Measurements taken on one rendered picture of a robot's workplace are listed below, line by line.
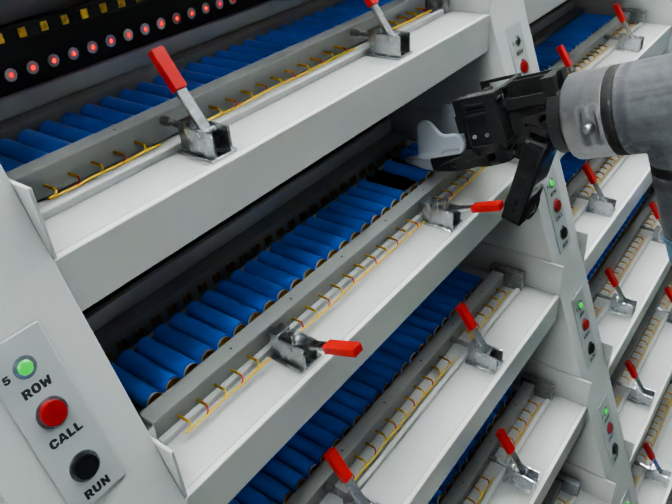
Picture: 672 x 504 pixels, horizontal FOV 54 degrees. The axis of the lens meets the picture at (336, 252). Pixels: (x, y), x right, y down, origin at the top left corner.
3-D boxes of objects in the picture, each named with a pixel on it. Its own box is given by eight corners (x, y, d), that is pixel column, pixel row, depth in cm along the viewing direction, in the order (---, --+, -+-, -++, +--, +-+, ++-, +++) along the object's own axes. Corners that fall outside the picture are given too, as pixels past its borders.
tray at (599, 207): (682, 139, 142) (696, 76, 134) (579, 286, 103) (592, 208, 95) (586, 122, 152) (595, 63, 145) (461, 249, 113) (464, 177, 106)
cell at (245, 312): (215, 300, 67) (263, 322, 64) (202, 310, 66) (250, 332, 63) (212, 286, 66) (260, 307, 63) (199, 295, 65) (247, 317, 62)
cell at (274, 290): (243, 280, 70) (290, 299, 67) (231, 289, 69) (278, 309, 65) (240, 265, 69) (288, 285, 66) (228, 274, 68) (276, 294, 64)
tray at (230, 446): (525, 195, 90) (531, 130, 84) (197, 536, 51) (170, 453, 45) (398, 164, 100) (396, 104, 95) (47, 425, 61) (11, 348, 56)
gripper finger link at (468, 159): (439, 147, 81) (507, 134, 76) (444, 160, 81) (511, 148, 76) (424, 162, 77) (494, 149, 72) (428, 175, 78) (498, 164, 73)
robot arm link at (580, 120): (640, 135, 71) (609, 171, 65) (594, 141, 74) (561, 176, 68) (623, 53, 68) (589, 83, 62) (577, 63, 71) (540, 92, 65)
